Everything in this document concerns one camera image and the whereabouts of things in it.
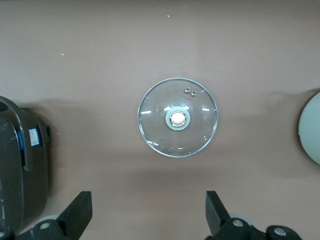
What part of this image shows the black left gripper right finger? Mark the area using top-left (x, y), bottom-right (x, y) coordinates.
top-left (205, 191), bottom-right (303, 240)

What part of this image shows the brown table cover sheet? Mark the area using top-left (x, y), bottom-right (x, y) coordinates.
top-left (0, 0), bottom-right (320, 240)

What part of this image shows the round glass pot lid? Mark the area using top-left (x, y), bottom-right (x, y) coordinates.
top-left (137, 77), bottom-right (218, 159)

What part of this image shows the stainless steel pot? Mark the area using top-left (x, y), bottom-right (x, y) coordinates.
top-left (298, 91), bottom-right (320, 166)

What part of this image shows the black rice cooker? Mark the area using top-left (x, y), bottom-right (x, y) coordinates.
top-left (0, 95), bottom-right (52, 235)

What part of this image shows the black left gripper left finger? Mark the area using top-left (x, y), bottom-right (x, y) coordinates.
top-left (18, 191), bottom-right (93, 240)

